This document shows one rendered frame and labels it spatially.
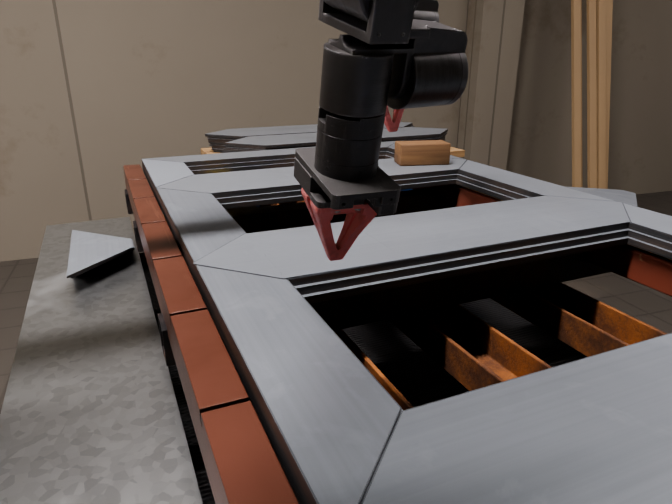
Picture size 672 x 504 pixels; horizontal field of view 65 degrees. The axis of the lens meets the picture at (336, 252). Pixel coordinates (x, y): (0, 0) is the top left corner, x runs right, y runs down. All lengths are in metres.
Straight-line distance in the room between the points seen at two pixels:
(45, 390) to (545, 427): 0.62
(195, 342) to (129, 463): 0.17
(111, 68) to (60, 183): 0.69
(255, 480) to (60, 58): 3.01
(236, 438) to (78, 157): 2.96
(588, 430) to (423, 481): 0.13
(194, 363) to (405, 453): 0.22
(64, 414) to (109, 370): 0.10
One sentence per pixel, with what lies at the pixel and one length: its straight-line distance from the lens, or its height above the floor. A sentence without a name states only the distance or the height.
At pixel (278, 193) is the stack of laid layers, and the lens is 1.06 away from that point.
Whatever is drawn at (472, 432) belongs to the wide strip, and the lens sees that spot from 0.40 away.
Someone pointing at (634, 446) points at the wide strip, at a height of 0.84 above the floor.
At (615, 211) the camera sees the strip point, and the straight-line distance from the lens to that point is 1.00.
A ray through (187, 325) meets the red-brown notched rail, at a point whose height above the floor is 0.83.
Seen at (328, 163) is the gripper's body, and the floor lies 1.00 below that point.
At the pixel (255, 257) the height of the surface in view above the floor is 0.85.
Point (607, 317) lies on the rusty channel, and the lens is 0.93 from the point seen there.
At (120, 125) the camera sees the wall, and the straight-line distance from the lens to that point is 3.27.
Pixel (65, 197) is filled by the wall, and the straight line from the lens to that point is 3.36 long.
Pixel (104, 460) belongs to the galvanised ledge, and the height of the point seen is 0.68.
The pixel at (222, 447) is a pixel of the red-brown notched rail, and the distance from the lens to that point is 0.41.
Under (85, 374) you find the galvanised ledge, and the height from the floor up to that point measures 0.68.
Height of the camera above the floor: 1.09
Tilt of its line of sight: 20 degrees down
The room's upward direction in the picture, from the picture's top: straight up
